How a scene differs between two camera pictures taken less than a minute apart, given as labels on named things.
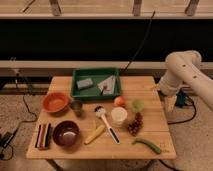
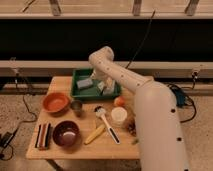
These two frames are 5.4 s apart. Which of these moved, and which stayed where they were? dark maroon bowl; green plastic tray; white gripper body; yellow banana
Moved: white gripper body
Stayed: green plastic tray; dark maroon bowl; yellow banana
